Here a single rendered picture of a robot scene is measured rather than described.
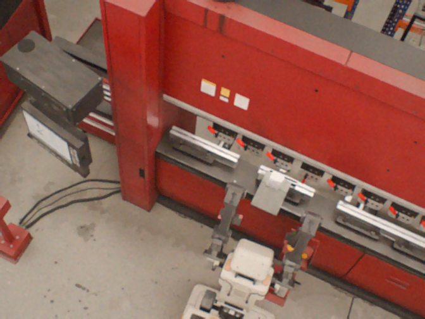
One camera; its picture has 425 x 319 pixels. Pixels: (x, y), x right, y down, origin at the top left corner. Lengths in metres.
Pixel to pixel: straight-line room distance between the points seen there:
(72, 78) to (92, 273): 1.99
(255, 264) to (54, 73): 1.48
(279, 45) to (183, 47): 0.61
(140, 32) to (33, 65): 0.60
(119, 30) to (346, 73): 1.14
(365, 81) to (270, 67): 0.50
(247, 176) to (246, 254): 0.90
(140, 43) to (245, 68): 0.56
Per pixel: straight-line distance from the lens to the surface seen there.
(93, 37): 4.59
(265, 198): 3.89
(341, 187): 3.75
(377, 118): 3.13
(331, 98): 3.12
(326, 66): 2.93
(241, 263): 3.34
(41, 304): 4.71
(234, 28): 2.98
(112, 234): 4.82
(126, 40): 3.15
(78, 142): 3.35
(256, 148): 3.75
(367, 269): 4.36
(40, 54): 3.28
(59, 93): 3.11
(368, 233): 4.07
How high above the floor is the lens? 4.47
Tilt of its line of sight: 61 degrees down
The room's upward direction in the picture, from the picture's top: 9 degrees clockwise
